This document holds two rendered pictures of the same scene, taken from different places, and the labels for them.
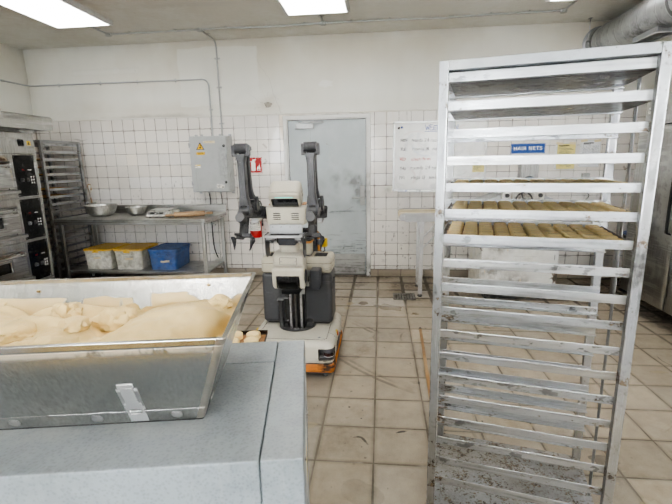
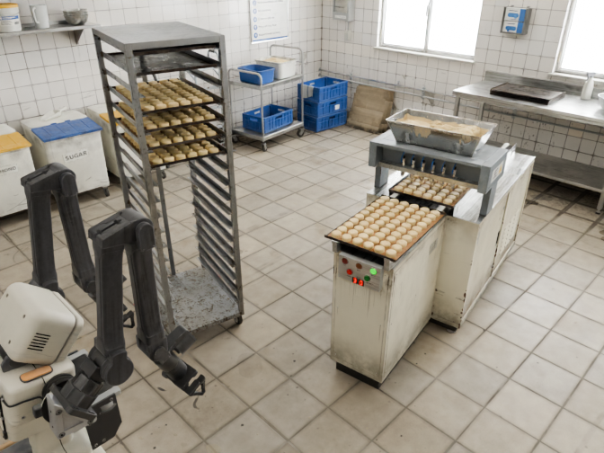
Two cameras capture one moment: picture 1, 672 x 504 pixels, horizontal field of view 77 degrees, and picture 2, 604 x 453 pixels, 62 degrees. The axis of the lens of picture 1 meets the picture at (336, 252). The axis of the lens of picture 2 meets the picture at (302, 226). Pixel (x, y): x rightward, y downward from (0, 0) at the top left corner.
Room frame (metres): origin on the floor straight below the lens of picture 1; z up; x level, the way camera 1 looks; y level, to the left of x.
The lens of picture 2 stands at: (3.24, 1.55, 2.18)
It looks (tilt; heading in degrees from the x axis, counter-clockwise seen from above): 29 degrees down; 219
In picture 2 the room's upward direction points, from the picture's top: straight up
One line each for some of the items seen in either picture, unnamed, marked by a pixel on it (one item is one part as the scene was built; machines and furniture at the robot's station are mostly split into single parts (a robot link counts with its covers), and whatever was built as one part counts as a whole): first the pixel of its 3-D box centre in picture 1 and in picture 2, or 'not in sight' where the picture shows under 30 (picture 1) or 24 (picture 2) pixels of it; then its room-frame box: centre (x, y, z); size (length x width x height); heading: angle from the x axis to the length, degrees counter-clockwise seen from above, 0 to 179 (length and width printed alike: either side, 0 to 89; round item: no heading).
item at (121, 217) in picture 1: (147, 245); not in sight; (5.37, 2.42, 0.49); 1.90 x 0.72 x 0.98; 84
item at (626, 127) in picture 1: (540, 130); (195, 72); (1.41, -0.66, 1.59); 0.64 x 0.03 x 0.03; 71
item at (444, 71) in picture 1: (436, 309); (232, 194); (1.49, -0.37, 0.97); 0.03 x 0.03 x 1.70; 71
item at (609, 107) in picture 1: (538, 109); (157, 59); (1.60, -0.74, 1.68); 0.60 x 0.40 x 0.02; 71
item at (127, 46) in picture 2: (446, 277); (154, 214); (1.91, -0.51, 0.97); 0.03 x 0.03 x 1.70; 71
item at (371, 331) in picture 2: not in sight; (387, 288); (1.07, 0.44, 0.45); 0.70 x 0.34 x 0.90; 4
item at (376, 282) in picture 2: not in sight; (359, 271); (1.43, 0.47, 0.77); 0.24 x 0.04 x 0.14; 94
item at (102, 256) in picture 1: (108, 255); not in sight; (5.43, 2.97, 0.36); 0.47 x 0.39 x 0.26; 172
